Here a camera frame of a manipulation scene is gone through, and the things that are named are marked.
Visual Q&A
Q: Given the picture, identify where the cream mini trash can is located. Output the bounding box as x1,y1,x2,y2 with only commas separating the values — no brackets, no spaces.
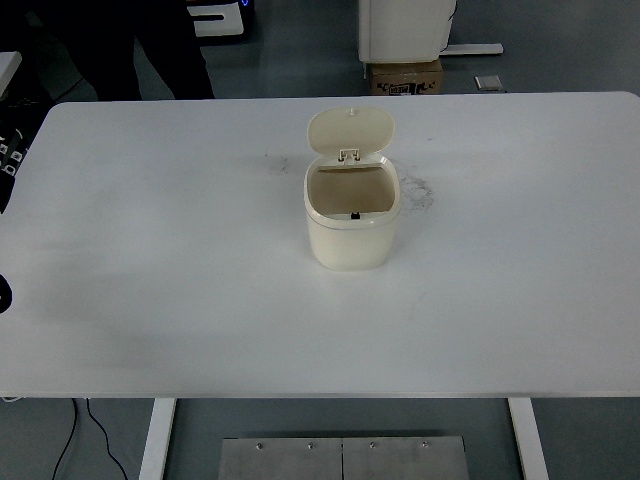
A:
304,106,402,271

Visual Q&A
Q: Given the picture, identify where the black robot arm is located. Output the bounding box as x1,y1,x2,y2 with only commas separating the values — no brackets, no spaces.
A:
1,99,48,214

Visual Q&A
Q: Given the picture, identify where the brown cardboard box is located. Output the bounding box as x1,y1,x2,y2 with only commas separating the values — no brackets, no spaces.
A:
366,59,443,96

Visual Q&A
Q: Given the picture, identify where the white plastic container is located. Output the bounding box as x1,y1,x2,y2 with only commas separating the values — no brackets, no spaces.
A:
358,0,457,63

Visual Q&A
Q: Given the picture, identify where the grey floor socket plate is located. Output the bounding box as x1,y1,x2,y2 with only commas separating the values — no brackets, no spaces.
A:
474,75,506,92

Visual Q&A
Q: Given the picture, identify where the white table foot bar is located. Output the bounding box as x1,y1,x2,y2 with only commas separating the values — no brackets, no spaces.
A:
440,43,504,57

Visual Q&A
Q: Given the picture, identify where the left white table leg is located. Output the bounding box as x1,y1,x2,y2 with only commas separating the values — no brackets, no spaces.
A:
139,398,177,480

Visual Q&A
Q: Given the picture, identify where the white table leg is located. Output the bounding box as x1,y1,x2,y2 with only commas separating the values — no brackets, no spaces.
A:
139,398,177,480
508,397,549,480

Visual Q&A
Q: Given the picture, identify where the right white table leg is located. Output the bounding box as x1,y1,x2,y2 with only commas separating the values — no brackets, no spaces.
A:
508,397,549,480

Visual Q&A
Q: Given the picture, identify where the person in dark clothes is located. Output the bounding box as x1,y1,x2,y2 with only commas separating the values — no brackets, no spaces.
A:
1,1,215,102

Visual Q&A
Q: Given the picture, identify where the white side table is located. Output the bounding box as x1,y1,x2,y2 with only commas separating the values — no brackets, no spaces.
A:
0,51,22,96

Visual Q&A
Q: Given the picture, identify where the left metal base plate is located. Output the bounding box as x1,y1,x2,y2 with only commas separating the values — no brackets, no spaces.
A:
218,438,343,479

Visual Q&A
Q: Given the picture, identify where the metal base plate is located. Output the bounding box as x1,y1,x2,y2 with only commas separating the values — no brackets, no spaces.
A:
218,438,343,479
342,436,469,479

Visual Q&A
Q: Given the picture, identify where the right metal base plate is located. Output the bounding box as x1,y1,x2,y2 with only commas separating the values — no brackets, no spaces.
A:
342,436,469,479

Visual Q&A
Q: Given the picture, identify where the black floor cable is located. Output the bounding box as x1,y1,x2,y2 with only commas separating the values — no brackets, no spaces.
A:
51,397,80,480
85,397,129,480

